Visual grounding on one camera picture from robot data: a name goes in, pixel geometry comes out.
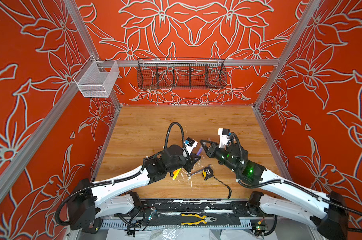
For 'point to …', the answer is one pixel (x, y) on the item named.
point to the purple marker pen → (199, 151)
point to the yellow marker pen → (176, 173)
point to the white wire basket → (95, 78)
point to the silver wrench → (189, 174)
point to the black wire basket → (183, 73)
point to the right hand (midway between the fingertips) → (197, 142)
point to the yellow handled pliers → (206, 219)
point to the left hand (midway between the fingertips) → (199, 154)
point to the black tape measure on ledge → (92, 227)
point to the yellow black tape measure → (207, 172)
